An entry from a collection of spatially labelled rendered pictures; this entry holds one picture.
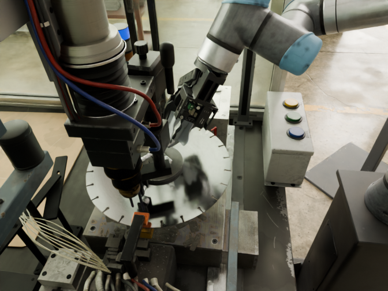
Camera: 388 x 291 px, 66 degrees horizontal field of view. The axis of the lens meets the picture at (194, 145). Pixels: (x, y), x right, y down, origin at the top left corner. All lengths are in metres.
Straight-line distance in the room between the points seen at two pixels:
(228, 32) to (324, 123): 1.95
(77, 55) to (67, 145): 0.82
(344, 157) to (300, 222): 0.62
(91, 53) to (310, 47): 0.37
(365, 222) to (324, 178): 1.10
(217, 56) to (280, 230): 0.49
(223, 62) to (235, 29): 0.06
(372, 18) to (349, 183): 0.51
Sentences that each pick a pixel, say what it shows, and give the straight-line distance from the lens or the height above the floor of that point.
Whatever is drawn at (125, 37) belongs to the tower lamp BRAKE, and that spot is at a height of 1.14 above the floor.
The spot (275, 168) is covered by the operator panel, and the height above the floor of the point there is 0.82.
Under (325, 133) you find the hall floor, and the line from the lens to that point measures 2.38.
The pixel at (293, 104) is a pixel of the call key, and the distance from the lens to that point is 0.98.
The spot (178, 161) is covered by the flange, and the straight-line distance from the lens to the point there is 0.69.
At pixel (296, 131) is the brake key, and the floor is 0.91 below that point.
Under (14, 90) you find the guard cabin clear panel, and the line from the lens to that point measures 1.42.
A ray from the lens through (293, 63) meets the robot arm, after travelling 0.57.
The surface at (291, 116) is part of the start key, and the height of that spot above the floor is 0.91.
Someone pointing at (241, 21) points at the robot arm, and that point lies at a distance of 0.57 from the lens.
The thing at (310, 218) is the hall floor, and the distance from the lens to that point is 1.83.
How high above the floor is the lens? 1.45
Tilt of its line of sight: 43 degrees down
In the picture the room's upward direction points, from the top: 2 degrees counter-clockwise
